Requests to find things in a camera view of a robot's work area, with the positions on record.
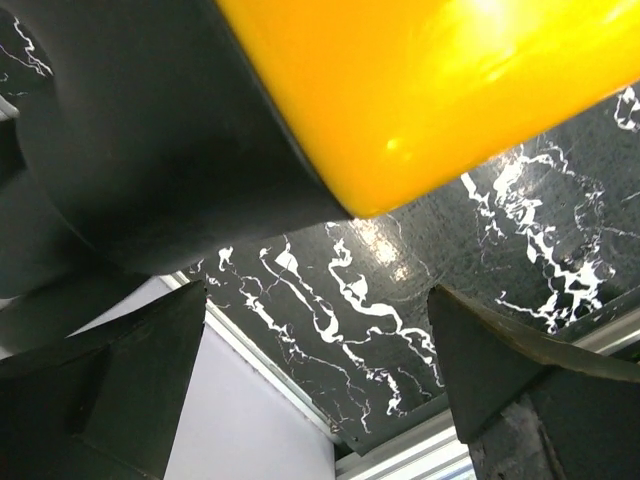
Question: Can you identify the yellow Pikachu suitcase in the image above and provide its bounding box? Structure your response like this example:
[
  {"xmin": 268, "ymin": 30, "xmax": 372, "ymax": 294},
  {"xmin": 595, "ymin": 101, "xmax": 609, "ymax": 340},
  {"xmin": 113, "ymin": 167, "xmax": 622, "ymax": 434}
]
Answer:
[{"xmin": 1, "ymin": 1, "xmax": 639, "ymax": 298}]

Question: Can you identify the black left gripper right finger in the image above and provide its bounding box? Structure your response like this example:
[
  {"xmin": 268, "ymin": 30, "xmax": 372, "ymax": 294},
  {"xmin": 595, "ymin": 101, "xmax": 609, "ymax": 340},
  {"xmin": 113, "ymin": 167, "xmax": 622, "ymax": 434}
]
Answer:
[{"xmin": 428, "ymin": 286, "xmax": 639, "ymax": 479}]

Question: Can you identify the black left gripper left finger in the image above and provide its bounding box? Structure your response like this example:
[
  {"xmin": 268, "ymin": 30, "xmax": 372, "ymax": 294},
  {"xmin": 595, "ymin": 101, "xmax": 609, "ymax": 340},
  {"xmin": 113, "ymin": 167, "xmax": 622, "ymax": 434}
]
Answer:
[{"xmin": 1, "ymin": 282, "xmax": 205, "ymax": 479}]

